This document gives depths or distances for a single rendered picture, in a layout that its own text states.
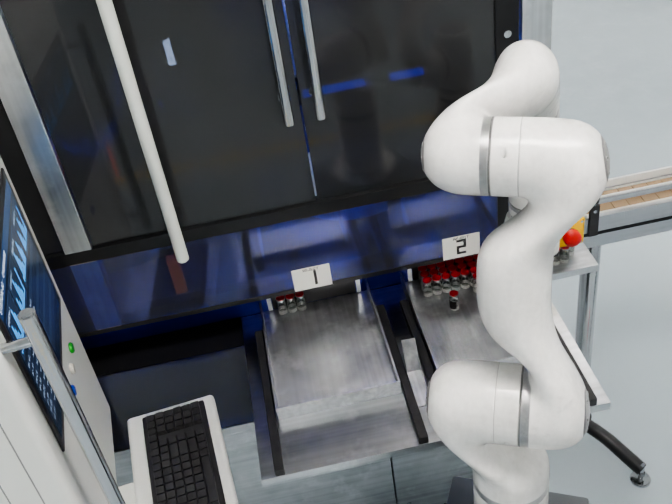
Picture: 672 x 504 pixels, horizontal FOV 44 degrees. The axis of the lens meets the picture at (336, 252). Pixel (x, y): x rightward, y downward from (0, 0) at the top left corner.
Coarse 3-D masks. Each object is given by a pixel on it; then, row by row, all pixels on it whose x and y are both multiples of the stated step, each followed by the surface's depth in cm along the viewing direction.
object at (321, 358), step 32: (288, 320) 195; (320, 320) 193; (352, 320) 192; (288, 352) 186; (320, 352) 185; (352, 352) 184; (384, 352) 183; (288, 384) 179; (320, 384) 177; (352, 384) 176; (384, 384) 171; (288, 416) 171
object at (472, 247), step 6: (468, 234) 184; (474, 234) 185; (444, 240) 184; (450, 240) 184; (468, 240) 185; (474, 240) 186; (444, 246) 185; (450, 246) 186; (456, 246) 186; (468, 246) 186; (474, 246) 187; (444, 252) 186; (450, 252) 187; (456, 252) 187; (468, 252) 187; (474, 252) 188; (444, 258) 187; (450, 258) 188
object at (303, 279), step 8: (328, 264) 183; (296, 272) 182; (304, 272) 183; (312, 272) 183; (320, 272) 184; (328, 272) 184; (296, 280) 184; (304, 280) 184; (312, 280) 184; (320, 280) 185; (328, 280) 185; (296, 288) 185; (304, 288) 185
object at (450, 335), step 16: (400, 272) 198; (416, 288) 198; (416, 304) 193; (432, 304) 193; (448, 304) 192; (464, 304) 191; (416, 320) 187; (432, 320) 189; (448, 320) 188; (464, 320) 187; (480, 320) 187; (432, 336) 185; (448, 336) 184; (464, 336) 183; (480, 336) 183; (432, 352) 181; (448, 352) 180; (464, 352) 180; (480, 352) 179; (496, 352) 178
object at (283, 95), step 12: (264, 0) 140; (264, 12) 141; (276, 24) 143; (276, 36) 144; (276, 48) 145; (276, 60) 146; (276, 72) 148; (288, 96) 151; (288, 108) 152; (288, 120) 154
